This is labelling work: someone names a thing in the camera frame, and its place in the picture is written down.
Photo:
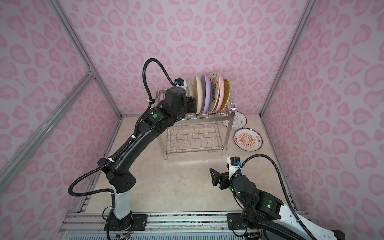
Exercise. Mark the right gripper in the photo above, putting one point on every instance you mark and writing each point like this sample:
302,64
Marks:
223,177

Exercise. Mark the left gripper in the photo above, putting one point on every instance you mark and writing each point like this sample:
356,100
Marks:
191,101

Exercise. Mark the cream plain plate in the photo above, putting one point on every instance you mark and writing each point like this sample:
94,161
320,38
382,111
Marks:
198,93

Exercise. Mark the purple shell-shaped plate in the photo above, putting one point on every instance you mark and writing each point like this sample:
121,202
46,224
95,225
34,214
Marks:
206,85

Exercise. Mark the white star cartoon plate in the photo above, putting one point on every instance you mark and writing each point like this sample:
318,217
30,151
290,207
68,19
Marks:
215,90

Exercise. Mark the pink bear plate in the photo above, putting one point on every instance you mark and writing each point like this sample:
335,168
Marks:
221,95

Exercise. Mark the yellow woven plate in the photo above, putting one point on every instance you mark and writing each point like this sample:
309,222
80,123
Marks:
227,92

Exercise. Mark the white plate orange sunburst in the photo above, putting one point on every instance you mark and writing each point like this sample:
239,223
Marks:
248,140

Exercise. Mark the white plate black rim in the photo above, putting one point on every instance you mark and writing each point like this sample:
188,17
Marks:
239,122

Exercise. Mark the orange woven plate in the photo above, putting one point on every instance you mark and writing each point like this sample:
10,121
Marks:
190,89

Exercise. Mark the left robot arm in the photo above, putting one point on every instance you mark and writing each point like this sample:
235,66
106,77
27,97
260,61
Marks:
154,122

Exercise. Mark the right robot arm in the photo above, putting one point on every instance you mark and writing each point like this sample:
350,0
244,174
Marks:
262,210

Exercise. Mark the steel two-tier dish rack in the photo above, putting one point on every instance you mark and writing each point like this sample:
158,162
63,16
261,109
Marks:
199,133

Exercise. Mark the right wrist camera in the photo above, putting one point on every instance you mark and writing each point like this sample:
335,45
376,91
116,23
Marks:
234,164

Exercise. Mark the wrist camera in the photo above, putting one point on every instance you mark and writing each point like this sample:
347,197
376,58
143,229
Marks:
234,164
180,83

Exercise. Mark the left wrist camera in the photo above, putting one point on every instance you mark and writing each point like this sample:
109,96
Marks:
180,83

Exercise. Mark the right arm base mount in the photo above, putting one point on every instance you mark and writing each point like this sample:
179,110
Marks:
245,220

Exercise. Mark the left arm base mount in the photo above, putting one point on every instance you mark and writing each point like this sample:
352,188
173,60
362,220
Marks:
132,222

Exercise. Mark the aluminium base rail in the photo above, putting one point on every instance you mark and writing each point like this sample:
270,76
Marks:
89,221

